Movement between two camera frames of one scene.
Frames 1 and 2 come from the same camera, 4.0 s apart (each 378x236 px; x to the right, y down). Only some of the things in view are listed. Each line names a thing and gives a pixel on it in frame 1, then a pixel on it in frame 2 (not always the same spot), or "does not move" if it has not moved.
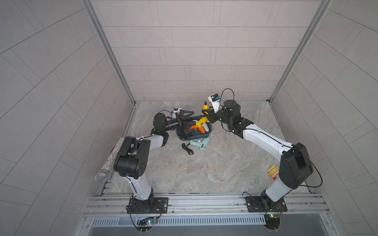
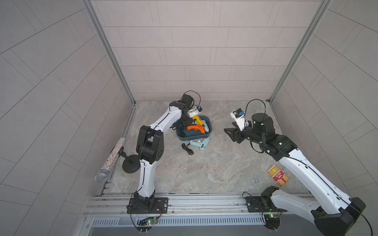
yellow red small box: x=273 y=171 does not move
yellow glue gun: x=204 y=120 to x=198 y=120
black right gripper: x=212 y=115 to x=234 y=132
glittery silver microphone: x=102 y=176 does not move
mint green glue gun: x=203 y=145 does not move
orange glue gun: x=202 y=129 does not move
